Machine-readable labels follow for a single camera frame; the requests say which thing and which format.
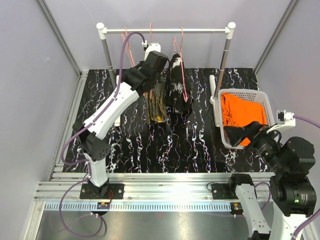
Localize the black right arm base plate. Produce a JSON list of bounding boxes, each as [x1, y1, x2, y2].
[[206, 182, 238, 200]]

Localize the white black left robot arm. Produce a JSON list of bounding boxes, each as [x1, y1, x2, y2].
[[73, 50, 168, 199]]

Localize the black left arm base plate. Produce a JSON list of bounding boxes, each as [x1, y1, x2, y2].
[[79, 183, 125, 200]]

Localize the white plastic laundry basket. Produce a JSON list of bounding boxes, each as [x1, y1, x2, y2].
[[218, 88, 275, 150]]

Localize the aluminium extrusion rail frame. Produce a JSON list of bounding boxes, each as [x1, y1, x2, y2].
[[23, 69, 316, 240]]

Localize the black white patterned trousers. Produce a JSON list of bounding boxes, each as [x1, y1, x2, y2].
[[165, 52, 194, 114]]

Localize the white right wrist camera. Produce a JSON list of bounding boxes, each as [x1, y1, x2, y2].
[[267, 110, 296, 134]]

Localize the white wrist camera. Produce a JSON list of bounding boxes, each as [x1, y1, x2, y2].
[[267, 110, 296, 134], [142, 40, 161, 60]]

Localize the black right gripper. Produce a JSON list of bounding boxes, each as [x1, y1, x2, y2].
[[224, 120, 288, 174]]

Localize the orange trousers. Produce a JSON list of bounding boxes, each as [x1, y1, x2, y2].
[[219, 92, 269, 147]]

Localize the pink wire hanger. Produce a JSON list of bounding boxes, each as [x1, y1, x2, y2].
[[173, 26, 189, 103], [149, 22, 153, 101], [121, 27, 136, 67]]

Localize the camouflage olive yellow trousers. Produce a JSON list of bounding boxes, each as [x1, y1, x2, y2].
[[144, 73, 167, 125]]

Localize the white slotted cable duct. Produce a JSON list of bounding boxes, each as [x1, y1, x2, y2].
[[44, 201, 231, 212]]

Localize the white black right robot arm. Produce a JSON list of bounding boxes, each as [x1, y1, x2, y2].
[[224, 121, 320, 240]]

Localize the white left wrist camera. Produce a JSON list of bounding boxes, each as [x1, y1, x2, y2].
[[142, 40, 161, 60]]

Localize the white metal clothes rack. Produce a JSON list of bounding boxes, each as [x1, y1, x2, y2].
[[96, 22, 236, 127]]

